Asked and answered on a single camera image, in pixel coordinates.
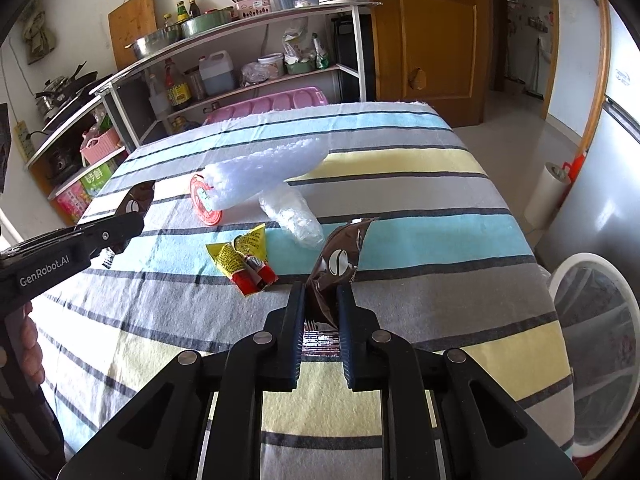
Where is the low shelf rack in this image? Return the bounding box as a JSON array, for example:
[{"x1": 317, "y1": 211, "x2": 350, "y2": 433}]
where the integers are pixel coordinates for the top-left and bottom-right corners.
[{"x1": 25, "y1": 75, "x2": 128, "y2": 226}]

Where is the yellow red snack packet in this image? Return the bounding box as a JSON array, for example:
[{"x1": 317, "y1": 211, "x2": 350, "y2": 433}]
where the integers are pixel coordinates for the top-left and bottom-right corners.
[{"x1": 206, "y1": 225, "x2": 278, "y2": 297}]

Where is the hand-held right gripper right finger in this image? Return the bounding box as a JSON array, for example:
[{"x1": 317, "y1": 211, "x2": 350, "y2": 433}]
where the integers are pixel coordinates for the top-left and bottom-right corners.
[{"x1": 336, "y1": 284, "x2": 583, "y2": 480}]

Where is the steel basin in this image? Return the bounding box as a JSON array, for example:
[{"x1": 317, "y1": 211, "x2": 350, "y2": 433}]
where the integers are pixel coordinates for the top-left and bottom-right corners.
[{"x1": 125, "y1": 27, "x2": 182, "y2": 58}]

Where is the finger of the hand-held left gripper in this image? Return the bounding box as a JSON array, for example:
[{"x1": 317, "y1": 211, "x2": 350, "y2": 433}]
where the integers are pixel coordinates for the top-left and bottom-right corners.
[{"x1": 75, "y1": 212, "x2": 147, "y2": 257}]

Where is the white metal shelf rack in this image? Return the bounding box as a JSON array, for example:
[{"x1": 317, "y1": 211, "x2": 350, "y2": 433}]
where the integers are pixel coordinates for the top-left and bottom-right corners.
[{"x1": 102, "y1": 0, "x2": 383, "y2": 153}]

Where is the white bowl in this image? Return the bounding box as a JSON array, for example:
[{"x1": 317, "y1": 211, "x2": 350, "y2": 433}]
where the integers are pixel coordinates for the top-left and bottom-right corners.
[{"x1": 257, "y1": 52, "x2": 286, "y2": 77}]

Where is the green bottle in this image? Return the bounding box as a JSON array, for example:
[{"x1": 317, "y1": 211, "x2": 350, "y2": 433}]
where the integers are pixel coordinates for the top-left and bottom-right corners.
[{"x1": 311, "y1": 32, "x2": 331, "y2": 70}]

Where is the pink plastic basket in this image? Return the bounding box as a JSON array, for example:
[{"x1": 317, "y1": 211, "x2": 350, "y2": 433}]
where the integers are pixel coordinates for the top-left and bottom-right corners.
[{"x1": 80, "y1": 127, "x2": 123, "y2": 166}]

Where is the white power strip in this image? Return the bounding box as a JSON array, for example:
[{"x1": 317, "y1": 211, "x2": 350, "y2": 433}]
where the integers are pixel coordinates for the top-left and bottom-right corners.
[{"x1": 14, "y1": 121, "x2": 33, "y2": 163}]

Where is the white oil jug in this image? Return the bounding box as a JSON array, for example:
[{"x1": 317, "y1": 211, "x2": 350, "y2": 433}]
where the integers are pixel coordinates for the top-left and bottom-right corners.
[{"x1": 199, "y1": 51, "x2": 236, "y2": 96}]

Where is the pink utensil holder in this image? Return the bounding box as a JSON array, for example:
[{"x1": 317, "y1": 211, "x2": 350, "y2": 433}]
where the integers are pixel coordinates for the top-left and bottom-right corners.
[{"x1": 234, "y1": 0, "x2": 272, "y2": 20}]

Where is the yellow label sauce bottle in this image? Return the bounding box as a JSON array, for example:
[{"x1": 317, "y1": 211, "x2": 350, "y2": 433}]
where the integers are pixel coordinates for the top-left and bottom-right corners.
[{"x1": 164, "y1": 59, "x2": 193, "y2": 111}]

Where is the wooden door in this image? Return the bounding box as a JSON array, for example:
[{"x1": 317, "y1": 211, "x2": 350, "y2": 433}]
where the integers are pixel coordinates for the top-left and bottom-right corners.
[{"x1": 367, "y1": 0, "x2": 493, "y2": 128}]

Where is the white trash bin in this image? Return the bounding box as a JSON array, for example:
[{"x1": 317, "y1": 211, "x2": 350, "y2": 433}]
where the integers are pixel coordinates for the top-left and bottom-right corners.
[{"x1": 546, "y1": 252, "x2": 640, "y2": 458}]

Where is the silver refrigerator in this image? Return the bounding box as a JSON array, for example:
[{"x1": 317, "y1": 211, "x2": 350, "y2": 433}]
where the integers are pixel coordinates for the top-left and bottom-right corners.
[{"x1": 532, "y1": 0, "x2": 640, "y2": 281}]

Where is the rolled white foam wrap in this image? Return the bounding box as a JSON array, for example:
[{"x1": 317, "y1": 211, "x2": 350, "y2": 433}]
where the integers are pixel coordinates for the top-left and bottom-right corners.
[{"x1": 202, "y1": 140, "x2": 331, "y2": 211}]

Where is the striped tablecloth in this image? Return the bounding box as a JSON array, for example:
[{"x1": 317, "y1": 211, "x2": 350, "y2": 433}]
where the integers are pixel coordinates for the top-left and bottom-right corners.
[{"x1": 32, "y1": 101, "x2": 576, "y2": 480}]

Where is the hanging cloth bag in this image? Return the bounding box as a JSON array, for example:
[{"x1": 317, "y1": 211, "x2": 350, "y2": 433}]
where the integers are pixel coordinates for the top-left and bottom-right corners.
[{"x1": 22, "y1": 7, "x2": 56, "y2": 63}]

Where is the white paper roll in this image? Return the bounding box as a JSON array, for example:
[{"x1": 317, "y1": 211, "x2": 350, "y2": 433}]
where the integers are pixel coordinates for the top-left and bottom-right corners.
[{"x1": 524, "y1": 161, "x2": 572, "y2": 228}]

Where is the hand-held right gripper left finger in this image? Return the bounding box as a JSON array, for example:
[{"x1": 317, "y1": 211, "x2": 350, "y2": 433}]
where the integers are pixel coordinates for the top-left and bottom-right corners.
[{"x1": 57, "y1": 282, "x2": 307, "y2": 480}]

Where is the wooden cutting board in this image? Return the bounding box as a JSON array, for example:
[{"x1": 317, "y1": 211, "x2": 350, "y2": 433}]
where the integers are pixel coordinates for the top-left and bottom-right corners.
[{"x1": 108, "y1": 0, "x2": 158, "y2": 71}]

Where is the green metal pot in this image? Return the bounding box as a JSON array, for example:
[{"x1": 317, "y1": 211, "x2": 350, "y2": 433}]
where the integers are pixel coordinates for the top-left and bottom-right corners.
[{"x1": 180, "y1": 10, "x2": 236, "y2": 38}]

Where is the crumpled clear plastic bag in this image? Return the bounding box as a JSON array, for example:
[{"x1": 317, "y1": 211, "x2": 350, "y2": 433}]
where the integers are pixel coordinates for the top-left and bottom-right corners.
[{"x1": 258, "y1": 182, "x2": 326, "y2": 250}]

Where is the green box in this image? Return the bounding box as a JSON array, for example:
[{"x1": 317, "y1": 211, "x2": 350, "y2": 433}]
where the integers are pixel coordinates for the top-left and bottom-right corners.
[{"x1": 80, "y1": 157, "x2": 128, "y2": 198}]

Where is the black frying pan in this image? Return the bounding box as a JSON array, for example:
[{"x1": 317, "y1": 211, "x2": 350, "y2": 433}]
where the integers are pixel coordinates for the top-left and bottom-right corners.
[{"x1": 42, "y1": 62, "x2": 98, "y2": 106}]

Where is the red plastic object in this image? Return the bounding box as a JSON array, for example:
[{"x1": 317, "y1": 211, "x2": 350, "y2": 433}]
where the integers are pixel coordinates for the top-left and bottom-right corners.
[{"x1": 562, "y1": 152, "x2": 587, "y2": 181}]

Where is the brown coffee wrapper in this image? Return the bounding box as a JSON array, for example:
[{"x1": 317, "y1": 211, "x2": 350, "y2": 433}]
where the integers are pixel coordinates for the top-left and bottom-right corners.
[
  {"x1": 302, "y1": 216, "x2": 381, "y2": 356},
  {"x1": 102, "y1": 180, "x2": 156, "y2": 268}
]

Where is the steel pot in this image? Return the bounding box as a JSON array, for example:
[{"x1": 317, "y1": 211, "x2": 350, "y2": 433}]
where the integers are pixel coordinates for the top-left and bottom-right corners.
[{"x1": 35, "y1": 76, "x2": 71, "y2": 116}]

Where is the person's left hand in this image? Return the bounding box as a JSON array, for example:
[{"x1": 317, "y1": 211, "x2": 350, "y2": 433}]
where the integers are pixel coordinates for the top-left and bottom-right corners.
[{"x1": 17, "y1": 300, "x2": 43, "y2": 388}]

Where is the pink plastic tray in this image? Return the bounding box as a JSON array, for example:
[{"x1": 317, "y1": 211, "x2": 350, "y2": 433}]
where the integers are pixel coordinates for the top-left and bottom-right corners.
[{"x1": 202, "y1": 86, "x2": 328, "y2": 126}]

